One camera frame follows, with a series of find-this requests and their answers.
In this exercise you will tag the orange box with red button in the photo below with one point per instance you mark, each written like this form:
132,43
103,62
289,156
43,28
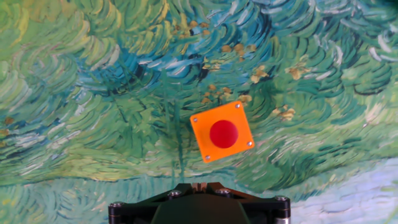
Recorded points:
222,133

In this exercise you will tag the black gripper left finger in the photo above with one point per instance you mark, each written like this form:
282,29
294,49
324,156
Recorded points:
136,211

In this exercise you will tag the painted landscape cloth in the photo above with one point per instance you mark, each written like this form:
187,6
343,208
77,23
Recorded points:
93,93

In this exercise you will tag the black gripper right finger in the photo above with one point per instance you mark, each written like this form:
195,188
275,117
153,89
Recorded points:
267,211

